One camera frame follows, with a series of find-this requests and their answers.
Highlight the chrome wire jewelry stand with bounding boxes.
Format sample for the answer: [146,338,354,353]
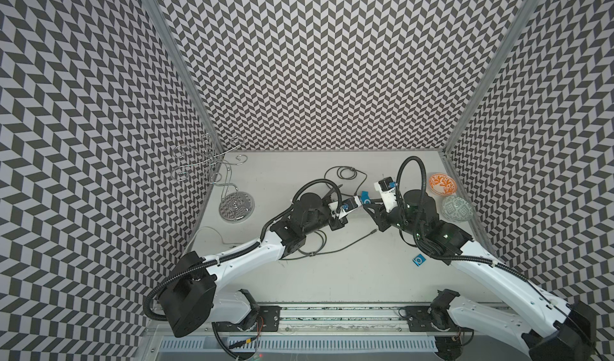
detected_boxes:
[171,137,255,224]

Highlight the orange patterned bowl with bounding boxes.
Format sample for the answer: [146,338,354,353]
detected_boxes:
[429,173,457,196]

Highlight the blue square mp3 player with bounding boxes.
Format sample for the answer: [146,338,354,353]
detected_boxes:
[413,254,426,267]
[360,191,372,204]

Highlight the thin white power strip cord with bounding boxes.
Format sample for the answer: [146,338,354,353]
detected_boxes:
[184,225,241,256]

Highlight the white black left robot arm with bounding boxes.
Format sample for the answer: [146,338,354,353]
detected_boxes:
[142,179,361,338]

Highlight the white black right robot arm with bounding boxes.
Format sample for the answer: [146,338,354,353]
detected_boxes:
[367,156,599,360]

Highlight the green patterned bowl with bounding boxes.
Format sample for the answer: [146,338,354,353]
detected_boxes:
[441,196,475,222]

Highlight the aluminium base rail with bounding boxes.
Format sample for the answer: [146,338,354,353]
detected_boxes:
[133,302,557,361]

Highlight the grey usb cable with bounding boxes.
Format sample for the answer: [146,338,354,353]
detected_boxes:
[280,227,379,261]
[323,165,369,199]

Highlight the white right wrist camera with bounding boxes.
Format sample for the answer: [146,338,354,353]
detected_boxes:
[374,177,398,212]

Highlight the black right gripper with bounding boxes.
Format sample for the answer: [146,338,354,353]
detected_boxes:
[361,197,424,239]

